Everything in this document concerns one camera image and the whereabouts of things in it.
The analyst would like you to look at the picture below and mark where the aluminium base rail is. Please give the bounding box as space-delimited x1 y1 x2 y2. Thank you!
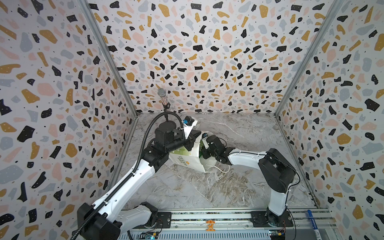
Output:
119 208 342 240

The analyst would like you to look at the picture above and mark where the microphone on black stand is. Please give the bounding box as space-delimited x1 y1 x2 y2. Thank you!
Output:
158 88 171 112

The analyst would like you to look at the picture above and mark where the black corrugated cable conduit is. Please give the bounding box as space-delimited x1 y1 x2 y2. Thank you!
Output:
70 111 184 240

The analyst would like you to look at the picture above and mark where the blue marker pen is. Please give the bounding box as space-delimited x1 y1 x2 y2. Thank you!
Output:
307 210 322 240

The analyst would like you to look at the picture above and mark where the green circuit board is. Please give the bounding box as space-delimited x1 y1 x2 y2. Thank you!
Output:
138 231 159 240

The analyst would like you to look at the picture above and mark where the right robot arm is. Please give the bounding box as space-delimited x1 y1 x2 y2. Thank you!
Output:
202 134 297 227

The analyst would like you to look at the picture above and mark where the white paper shopping bag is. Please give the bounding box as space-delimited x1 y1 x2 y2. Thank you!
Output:
169 132 228 173

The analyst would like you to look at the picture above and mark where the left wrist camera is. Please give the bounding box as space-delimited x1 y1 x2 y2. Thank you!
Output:
183 116 198 139

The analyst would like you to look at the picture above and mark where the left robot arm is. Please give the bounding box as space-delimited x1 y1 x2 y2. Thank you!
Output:
71 115 201 240

